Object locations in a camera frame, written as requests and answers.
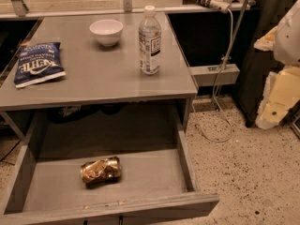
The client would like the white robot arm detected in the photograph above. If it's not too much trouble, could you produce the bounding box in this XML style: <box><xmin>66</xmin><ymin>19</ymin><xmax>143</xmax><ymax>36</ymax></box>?
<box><xmin>254</xmin><ymin>0</ymin><xmax>300</xmax><ymax>129</ymax></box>

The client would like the grey counter cabinet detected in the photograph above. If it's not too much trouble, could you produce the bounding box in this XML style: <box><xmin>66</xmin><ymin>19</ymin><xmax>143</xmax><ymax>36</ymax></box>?
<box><xmin>0</xmin><ymin>12</ymin><xmax>197</xmax><ymax>136</ymax></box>

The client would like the open grey top drawer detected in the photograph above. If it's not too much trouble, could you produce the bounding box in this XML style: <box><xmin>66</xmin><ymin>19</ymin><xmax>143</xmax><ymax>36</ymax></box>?
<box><xmin>0</xmin><ymin>105</ymin><xmax>219</xmax><ymax>225</ymax></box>

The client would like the thin metal pole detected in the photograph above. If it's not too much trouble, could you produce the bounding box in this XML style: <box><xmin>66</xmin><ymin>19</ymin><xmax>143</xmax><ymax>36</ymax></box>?
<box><xmin>212</xmin><ymin>0</ymin><xmax>248</xmax><ymax>110</ymax></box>

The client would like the clear plastic water bottle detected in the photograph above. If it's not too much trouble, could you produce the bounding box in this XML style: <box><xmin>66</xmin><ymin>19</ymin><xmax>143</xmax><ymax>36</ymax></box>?
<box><xmin>139</xmin><ymin>6</ymin><xmax>161</xmax><ymax>75</ymax></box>

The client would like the white ceramic bowl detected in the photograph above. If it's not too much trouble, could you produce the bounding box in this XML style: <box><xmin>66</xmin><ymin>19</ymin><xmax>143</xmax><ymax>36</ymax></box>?
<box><xmin>89</xmin><ymin>20</ymin><xmax>124</xmax><ymax>47</ymax></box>

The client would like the blue Kettle chips bag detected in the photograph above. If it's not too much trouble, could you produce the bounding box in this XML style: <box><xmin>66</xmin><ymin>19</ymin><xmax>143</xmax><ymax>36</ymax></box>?
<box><xmin>14</xmin><ymin>42</ymin><xmax>66</xmax><ymax>89</ymax></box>

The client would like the grey cable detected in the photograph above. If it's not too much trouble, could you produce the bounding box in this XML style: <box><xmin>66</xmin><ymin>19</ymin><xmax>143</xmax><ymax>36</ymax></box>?
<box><xmin>190</xmin><ymin>8</ymin><xmax>234</xmax><ymax>143</ymax></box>

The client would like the striped handle white device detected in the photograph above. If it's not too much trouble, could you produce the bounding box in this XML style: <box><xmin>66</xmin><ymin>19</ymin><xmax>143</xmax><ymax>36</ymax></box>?
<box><xmin>182</xmin><ymin>0</ymin><xmax>232</xmax><ymax>14</ymax></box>

